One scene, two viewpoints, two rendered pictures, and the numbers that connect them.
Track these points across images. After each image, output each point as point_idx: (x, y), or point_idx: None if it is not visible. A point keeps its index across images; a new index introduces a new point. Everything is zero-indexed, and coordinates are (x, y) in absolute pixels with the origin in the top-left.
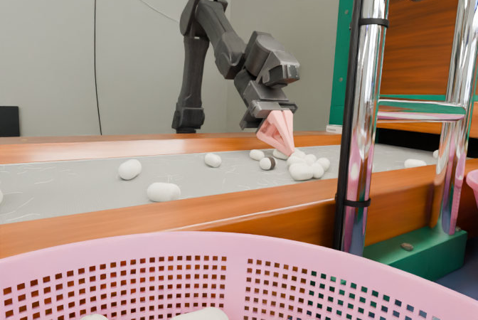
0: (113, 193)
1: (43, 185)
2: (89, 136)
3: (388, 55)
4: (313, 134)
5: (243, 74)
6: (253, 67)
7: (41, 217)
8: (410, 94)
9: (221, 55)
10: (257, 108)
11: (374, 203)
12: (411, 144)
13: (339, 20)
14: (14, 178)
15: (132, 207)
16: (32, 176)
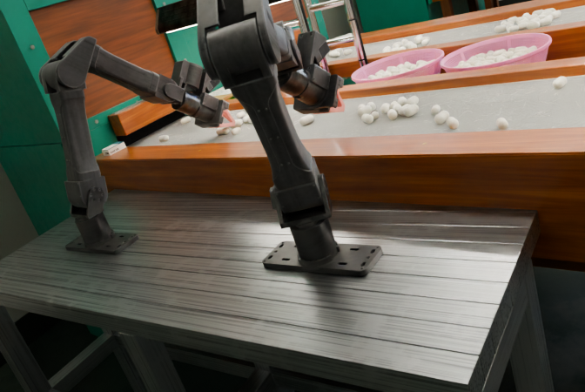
0: (329, 114)
1: (337, 122)
2: (256, 152)
3: (92, 78)
4: (145, 146)
5: (188, 92)
6: (198, 84)
7: (358, 106)
8: (128, 100)
9: (168, 85)
10: (227, 103)
11: None
12: (138, 136)
13: (26, 56)
14: (337, 129)
15: (352, 89)
16: (331, 129)
